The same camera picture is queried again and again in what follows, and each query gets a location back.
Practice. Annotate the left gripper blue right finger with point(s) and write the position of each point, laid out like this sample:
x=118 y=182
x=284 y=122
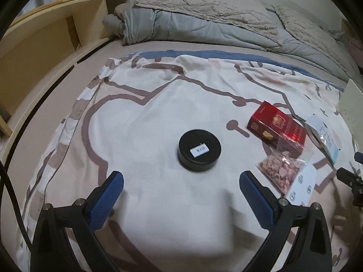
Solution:
x=311 y=249

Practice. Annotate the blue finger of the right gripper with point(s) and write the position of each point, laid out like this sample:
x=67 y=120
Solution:
x=348 y=177
x=358 y=157

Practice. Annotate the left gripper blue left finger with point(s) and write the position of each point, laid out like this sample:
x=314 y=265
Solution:
x=52 y=250

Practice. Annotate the white teal paper packet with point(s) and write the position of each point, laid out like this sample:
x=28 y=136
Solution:
x=322 y=136

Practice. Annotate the black round tin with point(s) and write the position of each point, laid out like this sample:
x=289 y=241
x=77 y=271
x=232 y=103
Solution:
x=198 y=150

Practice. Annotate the white remote control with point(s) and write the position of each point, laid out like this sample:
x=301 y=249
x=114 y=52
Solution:
x=302 y=188

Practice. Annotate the white cardboard box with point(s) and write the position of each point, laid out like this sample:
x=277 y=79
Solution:
x=350 y=107

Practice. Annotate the bag of pink snacks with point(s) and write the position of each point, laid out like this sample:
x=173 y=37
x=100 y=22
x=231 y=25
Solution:
x=284 y=163

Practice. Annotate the red cigarette pack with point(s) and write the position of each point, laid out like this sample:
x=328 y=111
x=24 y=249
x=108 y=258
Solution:
x=278 y=130

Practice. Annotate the right beige quilted blanket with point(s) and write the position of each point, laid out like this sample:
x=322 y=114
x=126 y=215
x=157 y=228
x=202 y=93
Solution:
x=311 y=34

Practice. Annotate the beige quilted blanket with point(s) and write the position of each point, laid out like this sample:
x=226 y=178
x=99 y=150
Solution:
x=248 y=14
x=311 y=34

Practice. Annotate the wooden side shelf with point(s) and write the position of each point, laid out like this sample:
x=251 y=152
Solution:
x=38 y=49

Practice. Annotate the left beige quilted blanket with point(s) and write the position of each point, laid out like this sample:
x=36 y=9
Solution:
x=248 y=14

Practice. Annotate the grey folded duvet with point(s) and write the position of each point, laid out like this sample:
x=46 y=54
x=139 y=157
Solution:
x=134 y=25

